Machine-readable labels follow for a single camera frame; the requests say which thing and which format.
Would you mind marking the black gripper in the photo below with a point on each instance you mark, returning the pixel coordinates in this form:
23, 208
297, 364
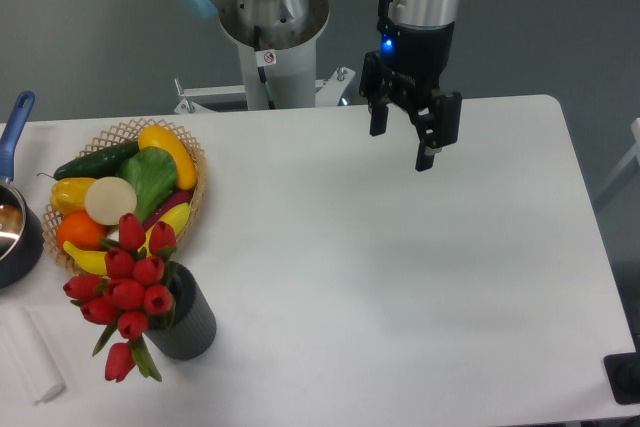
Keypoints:
406, 71

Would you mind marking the red tulip bouquet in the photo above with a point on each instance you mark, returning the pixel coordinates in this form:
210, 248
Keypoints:
130, 296

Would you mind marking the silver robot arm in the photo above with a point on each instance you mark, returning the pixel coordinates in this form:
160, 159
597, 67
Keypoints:
276, 42

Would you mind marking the dark grey ribbed vase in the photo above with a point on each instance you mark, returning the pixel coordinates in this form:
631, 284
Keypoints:
194, 326

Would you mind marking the purple eggplant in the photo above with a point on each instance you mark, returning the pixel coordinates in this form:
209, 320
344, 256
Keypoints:
176, 198

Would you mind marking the yellow corn cob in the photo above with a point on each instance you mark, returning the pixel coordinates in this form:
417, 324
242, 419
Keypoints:
176, 217

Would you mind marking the green lettuce leaf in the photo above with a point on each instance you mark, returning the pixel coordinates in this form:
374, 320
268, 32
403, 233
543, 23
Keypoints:
153, 175

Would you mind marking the green cucumber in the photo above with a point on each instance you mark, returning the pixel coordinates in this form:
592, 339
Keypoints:
98, 164

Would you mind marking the white round onion slice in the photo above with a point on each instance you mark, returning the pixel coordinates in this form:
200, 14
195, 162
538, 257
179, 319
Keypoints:
108, 199

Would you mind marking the black device at table edge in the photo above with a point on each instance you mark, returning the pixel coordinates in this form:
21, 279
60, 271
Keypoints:
623, 375

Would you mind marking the yellow banana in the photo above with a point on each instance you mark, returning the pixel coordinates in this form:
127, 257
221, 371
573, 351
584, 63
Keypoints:
92, 262

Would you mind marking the orange fruit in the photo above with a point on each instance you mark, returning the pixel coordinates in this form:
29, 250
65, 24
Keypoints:
81, 230

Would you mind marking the yellow bell pepper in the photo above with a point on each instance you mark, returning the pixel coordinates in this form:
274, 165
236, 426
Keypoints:
68, 195

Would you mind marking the white rolled cloth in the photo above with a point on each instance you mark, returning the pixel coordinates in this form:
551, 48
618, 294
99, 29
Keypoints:
34, 362

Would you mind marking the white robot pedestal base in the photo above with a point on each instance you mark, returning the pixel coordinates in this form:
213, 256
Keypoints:
271, 79

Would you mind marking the white furniture frame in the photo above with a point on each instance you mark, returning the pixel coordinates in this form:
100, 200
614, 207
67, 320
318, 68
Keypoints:
621, 174

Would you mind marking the blue handled saucepan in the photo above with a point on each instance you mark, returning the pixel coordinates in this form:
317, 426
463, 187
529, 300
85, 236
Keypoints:
21, 233

